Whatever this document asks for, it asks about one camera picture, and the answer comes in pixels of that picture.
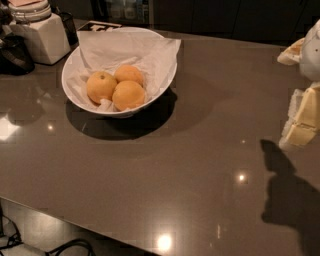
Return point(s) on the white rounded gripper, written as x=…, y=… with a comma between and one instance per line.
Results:
x=310, y=56

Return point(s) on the white ceramic bowl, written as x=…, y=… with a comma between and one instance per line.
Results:
x=77, y=100

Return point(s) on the left orange with stem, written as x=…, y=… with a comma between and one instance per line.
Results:
x=100, y=85

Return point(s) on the white paper napkin liner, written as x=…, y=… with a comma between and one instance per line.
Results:
x=133, y=50

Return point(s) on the black and white marker card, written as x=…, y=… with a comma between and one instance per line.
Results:
x=98, y=26

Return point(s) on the white square ceramic jar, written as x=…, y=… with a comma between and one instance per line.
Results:
x=42, y=30

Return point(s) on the black round object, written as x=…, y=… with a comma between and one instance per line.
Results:
x=15, y=58

